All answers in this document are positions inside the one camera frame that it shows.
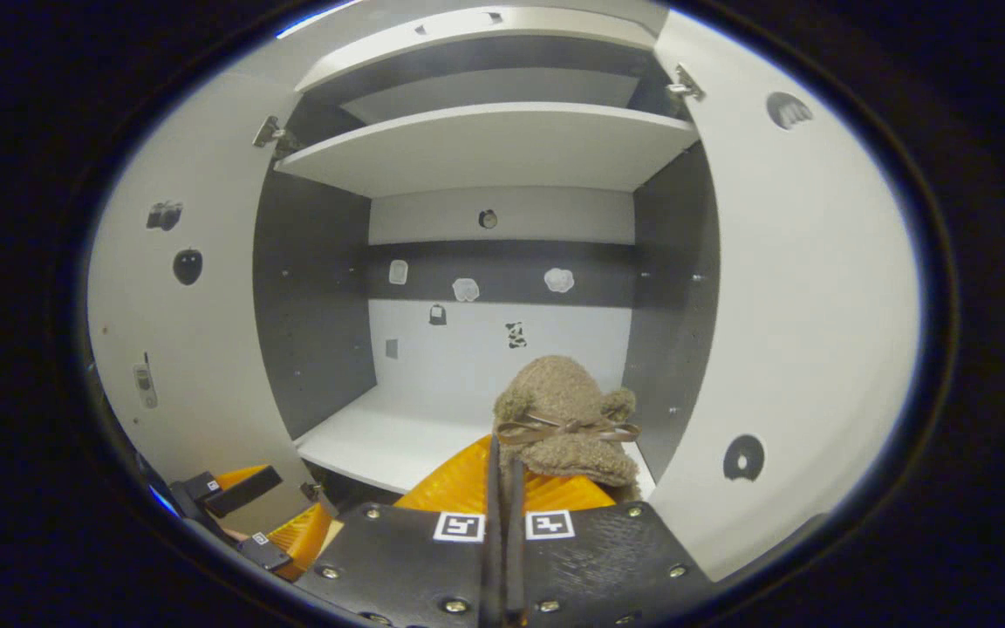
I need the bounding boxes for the brown fuzzy shoe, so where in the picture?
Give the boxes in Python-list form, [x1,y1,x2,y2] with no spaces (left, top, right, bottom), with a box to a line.
[494,355,643,504]

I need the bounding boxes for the white cabinet shelf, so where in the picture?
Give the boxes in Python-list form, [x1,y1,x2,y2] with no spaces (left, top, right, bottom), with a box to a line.
[274,102,701,200]

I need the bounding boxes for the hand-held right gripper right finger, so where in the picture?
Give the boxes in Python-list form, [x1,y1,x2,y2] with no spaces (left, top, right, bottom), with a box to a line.
[508,462,721,628]

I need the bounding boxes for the white cabinet drawer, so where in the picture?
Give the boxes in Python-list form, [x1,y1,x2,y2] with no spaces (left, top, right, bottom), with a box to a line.
[293,4,660,93]

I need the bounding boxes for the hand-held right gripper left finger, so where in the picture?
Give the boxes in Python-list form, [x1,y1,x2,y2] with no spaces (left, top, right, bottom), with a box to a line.
[293,434,503,628]

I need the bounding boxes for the white cabinet door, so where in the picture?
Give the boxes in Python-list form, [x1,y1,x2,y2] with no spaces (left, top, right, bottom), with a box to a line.
[88,70,339,529]
[642,9,922,583]

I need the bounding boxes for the white shoe cabinet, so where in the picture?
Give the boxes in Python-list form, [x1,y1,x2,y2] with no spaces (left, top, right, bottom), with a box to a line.
[88,0,922,583]

